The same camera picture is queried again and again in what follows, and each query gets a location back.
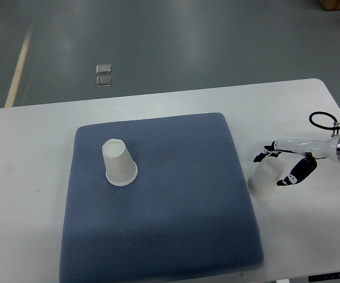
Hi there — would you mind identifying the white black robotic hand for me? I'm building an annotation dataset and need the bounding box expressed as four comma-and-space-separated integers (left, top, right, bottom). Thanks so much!
253, 135, 340, 186

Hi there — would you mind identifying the white paper cup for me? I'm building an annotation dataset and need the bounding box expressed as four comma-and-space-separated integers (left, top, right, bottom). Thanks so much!
102, 139, 138, 186
247, 156, 284, 200

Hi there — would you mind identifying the black table control panel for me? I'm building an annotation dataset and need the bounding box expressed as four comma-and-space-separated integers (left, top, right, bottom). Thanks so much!
308, 272, 340, 282

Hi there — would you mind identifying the wooden box corner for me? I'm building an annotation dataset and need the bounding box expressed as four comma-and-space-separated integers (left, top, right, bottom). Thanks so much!
318, 0, 340, 11

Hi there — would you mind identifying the blue grey fabric cushion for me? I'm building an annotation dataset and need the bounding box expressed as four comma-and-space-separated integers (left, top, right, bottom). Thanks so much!
60, 113, 264, 282

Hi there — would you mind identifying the lower metal floor plate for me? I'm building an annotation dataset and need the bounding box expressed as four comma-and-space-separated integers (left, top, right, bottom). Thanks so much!
96, 75, 112, 87

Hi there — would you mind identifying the metal floor plate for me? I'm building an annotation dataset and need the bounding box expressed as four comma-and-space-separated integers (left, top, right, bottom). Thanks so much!
96, 64, 112, 74
96, 75, 112, 87

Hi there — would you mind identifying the upper metal floor plate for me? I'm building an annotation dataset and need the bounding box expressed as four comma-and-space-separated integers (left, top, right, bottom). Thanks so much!
96, 64, 112, 74

